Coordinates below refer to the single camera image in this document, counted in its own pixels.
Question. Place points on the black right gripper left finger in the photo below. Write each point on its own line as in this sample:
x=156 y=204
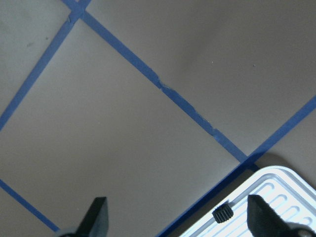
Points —
x=95 y=222

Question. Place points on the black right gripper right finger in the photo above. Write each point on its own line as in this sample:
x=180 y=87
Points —
x=263 y=221

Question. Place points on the black bearing gear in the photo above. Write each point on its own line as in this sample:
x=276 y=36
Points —
x=223 y=213

